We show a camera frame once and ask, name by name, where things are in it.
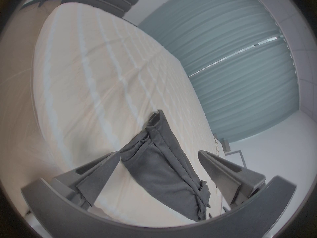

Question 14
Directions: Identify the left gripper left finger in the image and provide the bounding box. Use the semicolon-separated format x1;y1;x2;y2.
50;151;121;211

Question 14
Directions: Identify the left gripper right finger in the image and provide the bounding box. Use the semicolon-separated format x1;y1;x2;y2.
198;150;267;208

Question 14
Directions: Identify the black T-shirt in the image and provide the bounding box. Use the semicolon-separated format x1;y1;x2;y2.
120;109;211;221

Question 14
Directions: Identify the bed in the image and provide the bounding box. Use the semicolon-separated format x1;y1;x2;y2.
31;3;246;227

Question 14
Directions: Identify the white printed pillow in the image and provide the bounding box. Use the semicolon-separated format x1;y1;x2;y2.
213;133;225;158

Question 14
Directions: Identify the grey bedside table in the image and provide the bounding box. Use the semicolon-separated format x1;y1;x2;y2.
220;137;231;154

